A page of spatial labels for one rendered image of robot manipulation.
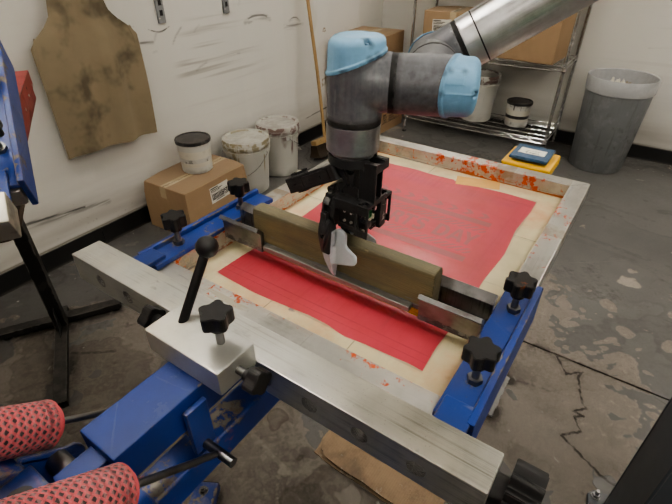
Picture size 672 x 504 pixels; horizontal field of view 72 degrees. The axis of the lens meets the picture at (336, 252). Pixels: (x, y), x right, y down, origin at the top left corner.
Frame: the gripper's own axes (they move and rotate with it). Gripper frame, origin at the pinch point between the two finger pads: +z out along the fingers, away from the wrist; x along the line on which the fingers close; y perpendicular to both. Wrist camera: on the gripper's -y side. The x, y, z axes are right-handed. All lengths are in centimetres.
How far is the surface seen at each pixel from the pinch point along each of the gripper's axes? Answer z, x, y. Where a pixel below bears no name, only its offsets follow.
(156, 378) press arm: -3.2, -35.2, -1.5
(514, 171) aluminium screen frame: 1, 57, 13
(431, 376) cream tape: 5.1, -9.7, 22.4
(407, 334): 5.1, -4.2, 15.8
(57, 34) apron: -7, 62, -194
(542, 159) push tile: 3, 73, 16
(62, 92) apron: 17, 56, -193
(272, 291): 5.4, -8.1, -8.2
